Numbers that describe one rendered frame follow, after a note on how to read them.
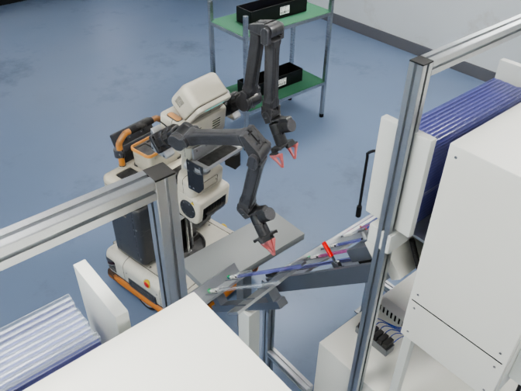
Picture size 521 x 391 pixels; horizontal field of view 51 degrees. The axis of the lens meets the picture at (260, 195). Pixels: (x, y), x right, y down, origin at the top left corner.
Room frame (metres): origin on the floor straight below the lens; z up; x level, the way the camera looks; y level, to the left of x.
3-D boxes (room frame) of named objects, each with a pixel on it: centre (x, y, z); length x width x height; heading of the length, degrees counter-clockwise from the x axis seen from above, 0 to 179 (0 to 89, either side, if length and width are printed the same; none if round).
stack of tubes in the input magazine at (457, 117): (1.41, -0.59, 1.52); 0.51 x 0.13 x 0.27; 131
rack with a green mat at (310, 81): (4.20, -0.07, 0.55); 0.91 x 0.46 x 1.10; 131
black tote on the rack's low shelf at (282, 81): (4.20, -0.07, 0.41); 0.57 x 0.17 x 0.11; 131
